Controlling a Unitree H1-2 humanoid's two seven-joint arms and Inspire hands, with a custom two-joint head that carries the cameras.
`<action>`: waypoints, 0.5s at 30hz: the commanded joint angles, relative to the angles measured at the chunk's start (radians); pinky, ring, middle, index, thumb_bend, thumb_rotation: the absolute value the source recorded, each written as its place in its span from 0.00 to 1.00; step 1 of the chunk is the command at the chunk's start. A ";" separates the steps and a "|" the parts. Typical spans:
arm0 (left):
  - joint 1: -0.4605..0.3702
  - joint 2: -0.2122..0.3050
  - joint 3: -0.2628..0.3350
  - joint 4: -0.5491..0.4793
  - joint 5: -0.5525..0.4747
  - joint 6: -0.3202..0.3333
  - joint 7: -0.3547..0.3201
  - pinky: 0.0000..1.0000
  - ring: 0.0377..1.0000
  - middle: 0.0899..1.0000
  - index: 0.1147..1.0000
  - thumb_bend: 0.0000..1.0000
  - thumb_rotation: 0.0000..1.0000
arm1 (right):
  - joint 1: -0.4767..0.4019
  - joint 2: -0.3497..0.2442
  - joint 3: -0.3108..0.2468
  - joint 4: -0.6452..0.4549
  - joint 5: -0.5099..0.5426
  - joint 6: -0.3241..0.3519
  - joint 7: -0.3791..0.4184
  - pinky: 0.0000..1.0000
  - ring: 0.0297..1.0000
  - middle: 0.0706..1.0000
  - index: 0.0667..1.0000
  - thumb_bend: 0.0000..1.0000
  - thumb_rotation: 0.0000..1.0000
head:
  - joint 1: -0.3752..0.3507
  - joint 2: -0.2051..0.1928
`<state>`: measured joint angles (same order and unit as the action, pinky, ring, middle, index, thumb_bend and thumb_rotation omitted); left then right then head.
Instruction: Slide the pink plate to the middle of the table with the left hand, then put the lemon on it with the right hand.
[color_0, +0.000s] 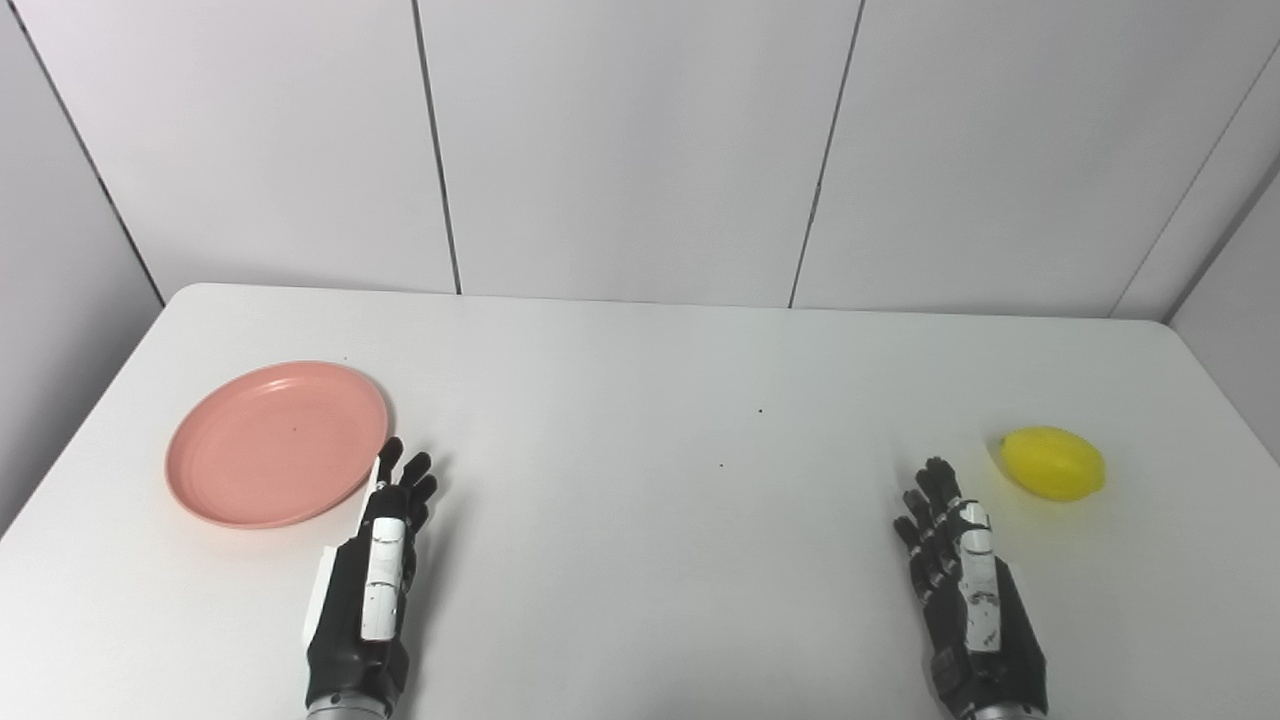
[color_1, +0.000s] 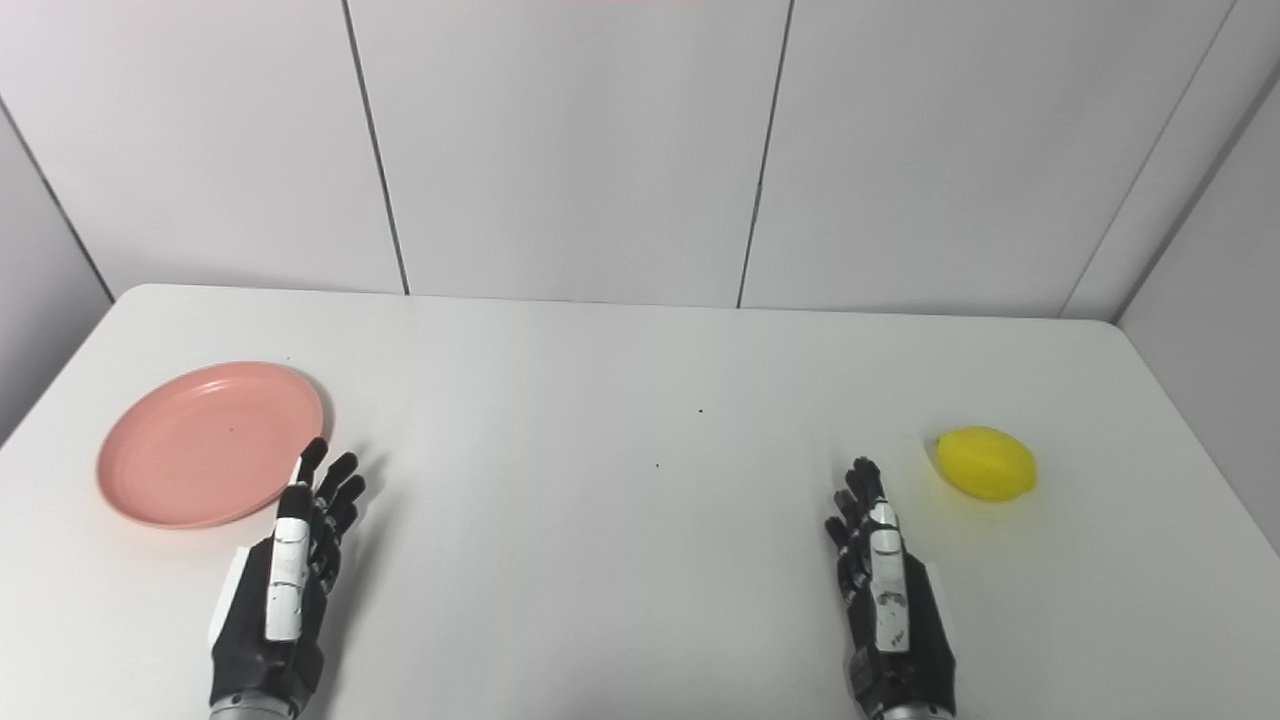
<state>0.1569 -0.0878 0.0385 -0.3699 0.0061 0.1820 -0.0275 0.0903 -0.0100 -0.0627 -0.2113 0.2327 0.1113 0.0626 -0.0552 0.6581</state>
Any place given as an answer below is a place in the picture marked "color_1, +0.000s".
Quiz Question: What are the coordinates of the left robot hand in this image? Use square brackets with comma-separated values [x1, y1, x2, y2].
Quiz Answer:
[207, 437, 367, 717]

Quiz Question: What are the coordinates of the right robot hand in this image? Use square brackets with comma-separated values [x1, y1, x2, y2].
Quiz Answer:
[825, 457, 958, 717]

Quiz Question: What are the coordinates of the pink round plate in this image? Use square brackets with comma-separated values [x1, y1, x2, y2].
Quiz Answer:
[96, 361, 326, 530]

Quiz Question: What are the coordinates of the yellow lemon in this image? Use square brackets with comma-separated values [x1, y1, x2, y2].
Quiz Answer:
[935, 426, 1038, 503]

